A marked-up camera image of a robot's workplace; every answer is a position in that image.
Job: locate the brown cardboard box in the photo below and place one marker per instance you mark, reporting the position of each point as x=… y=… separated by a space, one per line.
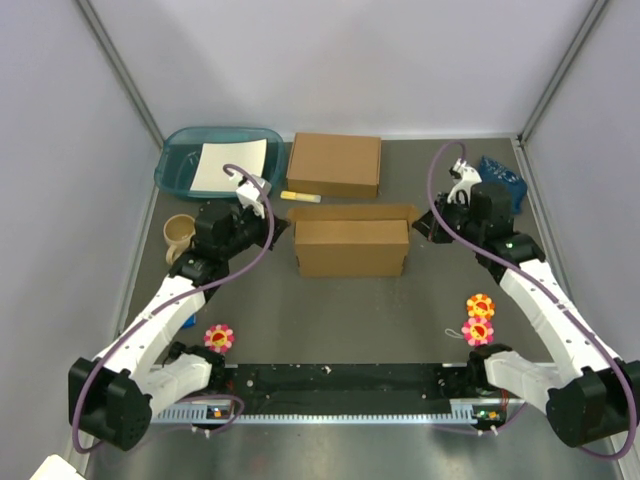
x=343 y=166
x=352 y=241

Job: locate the pink flower toy right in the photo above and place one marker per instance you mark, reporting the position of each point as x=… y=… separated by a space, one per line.
x=477 y=331

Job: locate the dark blue crumpled bag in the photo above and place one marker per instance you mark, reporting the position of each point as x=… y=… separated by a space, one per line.
x=493 y=171

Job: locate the folded brown cardboard box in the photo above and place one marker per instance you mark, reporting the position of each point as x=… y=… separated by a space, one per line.
x=343 y=166

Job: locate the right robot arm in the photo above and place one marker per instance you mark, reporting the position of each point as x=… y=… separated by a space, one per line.
x=589 y=393

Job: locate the orange flower toy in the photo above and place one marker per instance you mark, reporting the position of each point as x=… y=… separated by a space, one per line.
x=480 y=306

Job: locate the yellow white marker pen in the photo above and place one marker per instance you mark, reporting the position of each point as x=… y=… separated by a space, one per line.
x=300 y=197

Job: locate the white object bottom corner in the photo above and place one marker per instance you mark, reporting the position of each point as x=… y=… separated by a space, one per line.
x=55 y=467

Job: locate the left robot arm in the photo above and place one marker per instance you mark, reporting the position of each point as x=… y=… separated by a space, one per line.
x=114 y=396

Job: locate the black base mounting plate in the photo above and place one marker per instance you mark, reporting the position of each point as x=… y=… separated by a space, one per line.
x=352 y=388

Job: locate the grey slotted cable duct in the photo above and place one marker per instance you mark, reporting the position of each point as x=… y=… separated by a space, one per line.
x=208 y=415

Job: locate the small blue plastic block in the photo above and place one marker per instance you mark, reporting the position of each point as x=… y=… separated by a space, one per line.
x=190 y=322

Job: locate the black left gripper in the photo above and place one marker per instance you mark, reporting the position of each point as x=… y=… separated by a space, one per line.
x=263 y=223

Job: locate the beige ceramic mug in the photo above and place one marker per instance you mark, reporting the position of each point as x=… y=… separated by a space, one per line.
x=178 y=231

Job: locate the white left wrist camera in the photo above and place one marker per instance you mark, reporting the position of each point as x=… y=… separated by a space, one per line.
x=248 y=194

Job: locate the teal plastic bin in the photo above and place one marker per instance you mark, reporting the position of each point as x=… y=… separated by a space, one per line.
x=192 y=159

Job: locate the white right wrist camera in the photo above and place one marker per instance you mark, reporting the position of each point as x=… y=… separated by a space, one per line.
x=464 y=177

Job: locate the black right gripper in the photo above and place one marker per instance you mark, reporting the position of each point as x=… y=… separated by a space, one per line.
x=427 y=227

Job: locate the pink flower toy left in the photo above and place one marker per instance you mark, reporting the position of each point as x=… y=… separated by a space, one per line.
x=219 y=338

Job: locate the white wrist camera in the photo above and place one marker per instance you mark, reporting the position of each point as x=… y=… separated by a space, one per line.
x=248 y=194
x=464 y=177

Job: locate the pink flower toy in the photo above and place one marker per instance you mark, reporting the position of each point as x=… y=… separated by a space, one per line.
x=219 y=338
x=477 y=331

